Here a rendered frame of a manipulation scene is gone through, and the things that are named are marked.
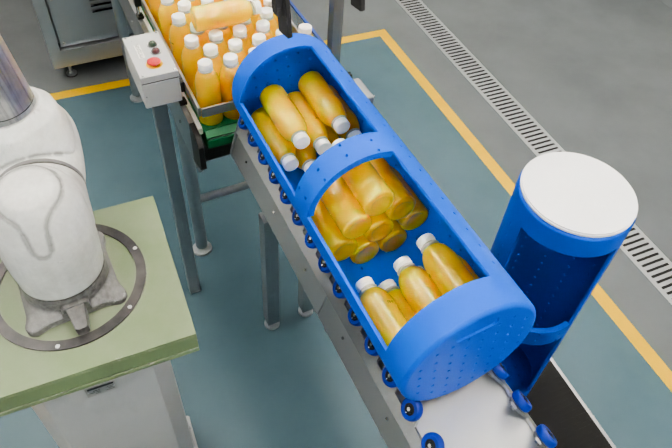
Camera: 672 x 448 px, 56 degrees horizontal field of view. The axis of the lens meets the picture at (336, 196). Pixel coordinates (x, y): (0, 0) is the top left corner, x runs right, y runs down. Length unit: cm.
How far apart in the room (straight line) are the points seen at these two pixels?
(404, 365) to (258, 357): 134
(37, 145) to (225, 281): 147
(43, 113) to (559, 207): 111
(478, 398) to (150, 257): 71
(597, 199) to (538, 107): 202
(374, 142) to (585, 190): 57
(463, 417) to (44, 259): 82
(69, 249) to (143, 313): 20
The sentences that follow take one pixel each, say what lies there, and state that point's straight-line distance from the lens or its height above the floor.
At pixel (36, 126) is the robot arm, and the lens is 123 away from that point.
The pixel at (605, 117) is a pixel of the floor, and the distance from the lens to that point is 369.
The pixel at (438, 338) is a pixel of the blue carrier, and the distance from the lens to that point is 106.
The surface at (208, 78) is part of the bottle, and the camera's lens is 175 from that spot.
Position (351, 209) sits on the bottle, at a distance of 129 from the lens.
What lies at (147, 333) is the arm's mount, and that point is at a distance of 123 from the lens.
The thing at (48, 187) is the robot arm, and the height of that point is 134.
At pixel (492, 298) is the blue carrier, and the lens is 109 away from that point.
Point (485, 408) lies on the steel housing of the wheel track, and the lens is 134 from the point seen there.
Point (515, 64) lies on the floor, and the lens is 388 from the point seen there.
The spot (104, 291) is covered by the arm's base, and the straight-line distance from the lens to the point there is 127.
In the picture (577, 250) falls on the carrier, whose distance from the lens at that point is 156.
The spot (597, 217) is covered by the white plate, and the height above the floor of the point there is 104.
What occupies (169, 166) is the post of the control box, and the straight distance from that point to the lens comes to 203.
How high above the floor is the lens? 210
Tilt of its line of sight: 47 degrees down
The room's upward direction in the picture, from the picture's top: 5 degrees clockwise
